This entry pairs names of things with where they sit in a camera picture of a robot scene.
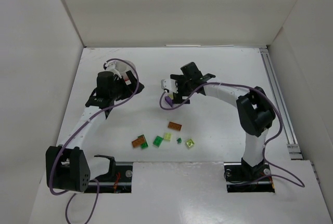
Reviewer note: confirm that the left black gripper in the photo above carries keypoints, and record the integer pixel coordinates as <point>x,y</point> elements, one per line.
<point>132,86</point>

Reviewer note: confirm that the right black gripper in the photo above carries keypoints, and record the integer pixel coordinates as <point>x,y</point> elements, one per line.
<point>179,89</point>

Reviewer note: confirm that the purple and yellow lego stack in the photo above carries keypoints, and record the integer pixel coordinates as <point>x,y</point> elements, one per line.
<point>169,101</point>

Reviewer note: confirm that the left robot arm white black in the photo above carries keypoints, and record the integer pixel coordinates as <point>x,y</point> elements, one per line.
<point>69,167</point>

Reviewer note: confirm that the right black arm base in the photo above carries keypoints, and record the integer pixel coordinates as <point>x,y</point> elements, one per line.
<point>241,178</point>

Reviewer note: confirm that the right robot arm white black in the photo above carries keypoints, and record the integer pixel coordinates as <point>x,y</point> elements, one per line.
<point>255,110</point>

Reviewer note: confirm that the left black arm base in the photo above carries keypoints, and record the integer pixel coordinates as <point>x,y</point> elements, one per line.
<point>117,178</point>

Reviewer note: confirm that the white round divided container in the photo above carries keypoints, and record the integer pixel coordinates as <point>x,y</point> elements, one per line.
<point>127,66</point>

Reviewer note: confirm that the orange lego brick right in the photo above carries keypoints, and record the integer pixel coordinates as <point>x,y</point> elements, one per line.
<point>174,126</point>

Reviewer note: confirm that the orange lego brick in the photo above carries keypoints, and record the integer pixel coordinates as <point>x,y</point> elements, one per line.
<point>138,142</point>
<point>174,126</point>

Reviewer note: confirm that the pale yellow lego brick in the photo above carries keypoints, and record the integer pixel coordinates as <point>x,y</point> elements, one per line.
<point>167,136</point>

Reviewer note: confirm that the lime transparent lego brick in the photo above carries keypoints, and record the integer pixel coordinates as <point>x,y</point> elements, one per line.
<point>189,143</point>

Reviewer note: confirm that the orange lego brick left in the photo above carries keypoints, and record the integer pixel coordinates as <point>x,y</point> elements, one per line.
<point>138,142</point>

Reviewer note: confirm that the green lego brick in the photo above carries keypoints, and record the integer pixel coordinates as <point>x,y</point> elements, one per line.
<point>157,141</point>

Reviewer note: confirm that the green lego under orange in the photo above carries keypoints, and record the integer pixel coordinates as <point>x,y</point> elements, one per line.
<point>145,144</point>

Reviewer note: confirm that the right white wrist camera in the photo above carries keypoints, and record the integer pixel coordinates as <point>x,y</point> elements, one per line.
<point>170,85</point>

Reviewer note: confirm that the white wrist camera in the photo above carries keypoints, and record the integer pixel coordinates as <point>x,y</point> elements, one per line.
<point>170,85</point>
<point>114,66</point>

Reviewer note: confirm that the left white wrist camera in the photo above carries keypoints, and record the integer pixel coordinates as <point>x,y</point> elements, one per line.
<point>114,66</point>

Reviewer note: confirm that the aluminium rail right edge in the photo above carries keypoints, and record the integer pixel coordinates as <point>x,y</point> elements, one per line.
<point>292,143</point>

